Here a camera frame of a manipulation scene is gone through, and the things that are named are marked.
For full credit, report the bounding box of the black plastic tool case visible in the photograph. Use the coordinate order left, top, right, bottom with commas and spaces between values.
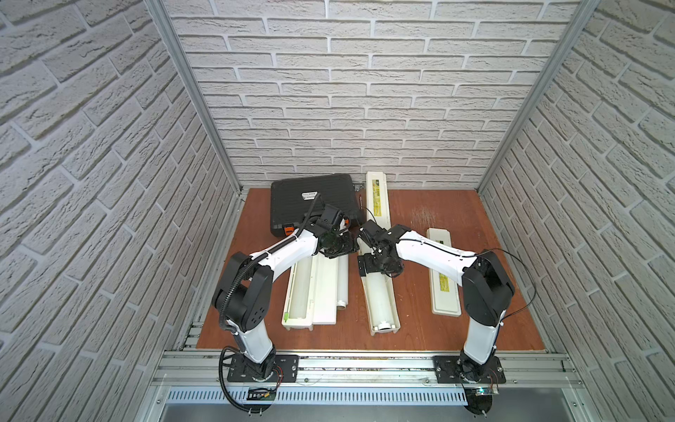
270, 173, 366, 237

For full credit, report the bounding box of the aluminium corner post right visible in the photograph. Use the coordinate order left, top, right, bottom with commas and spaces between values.
476, 0, 600, 195

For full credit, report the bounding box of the white plastic wrap roll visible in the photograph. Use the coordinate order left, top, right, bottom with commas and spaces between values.
337, 255, 349, 309
364, 273, 395, 333

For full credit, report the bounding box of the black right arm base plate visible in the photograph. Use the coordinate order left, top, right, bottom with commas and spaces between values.
432, 354, 506, 384

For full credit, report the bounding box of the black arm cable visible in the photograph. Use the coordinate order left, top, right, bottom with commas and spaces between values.
489, 247, 537, 323
217, 192, 323, 414

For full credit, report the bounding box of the aluminium corner post left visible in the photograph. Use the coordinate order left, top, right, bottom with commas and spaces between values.
146, 0, 244, 194

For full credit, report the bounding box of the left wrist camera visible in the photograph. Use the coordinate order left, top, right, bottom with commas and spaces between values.
316, 204, 345, 230

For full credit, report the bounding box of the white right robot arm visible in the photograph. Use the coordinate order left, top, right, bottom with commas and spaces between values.
359, 221, 515, 383

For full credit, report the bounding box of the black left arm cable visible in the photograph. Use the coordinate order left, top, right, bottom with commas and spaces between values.
217, 192, 323, 414

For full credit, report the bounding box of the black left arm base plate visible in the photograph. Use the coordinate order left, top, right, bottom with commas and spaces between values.
227, 354, 300, 383

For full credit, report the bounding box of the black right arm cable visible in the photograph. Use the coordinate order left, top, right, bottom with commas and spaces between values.
489, 247, 537, 323

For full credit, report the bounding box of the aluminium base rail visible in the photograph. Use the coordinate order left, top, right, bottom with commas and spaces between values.
140, 350, 591, 418

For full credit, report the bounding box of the aluminium corner post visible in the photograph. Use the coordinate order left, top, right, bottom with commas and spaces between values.
146, 0, 244, 194
476, 0, 600, 195

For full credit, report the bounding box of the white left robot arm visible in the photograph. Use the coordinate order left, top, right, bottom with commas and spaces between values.
211, 224, 358, 372

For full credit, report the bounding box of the cream dispenser with lid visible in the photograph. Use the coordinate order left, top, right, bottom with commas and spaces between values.
281, 254, 339, 331

